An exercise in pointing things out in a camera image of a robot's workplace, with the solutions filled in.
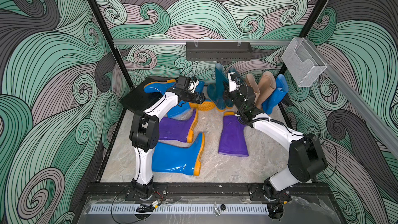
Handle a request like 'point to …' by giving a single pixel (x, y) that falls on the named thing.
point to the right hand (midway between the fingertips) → (222, 81)
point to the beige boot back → (251, 81)
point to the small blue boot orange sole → (207, 105)
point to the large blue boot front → (186, 161)
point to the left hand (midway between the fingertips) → (199, 95)
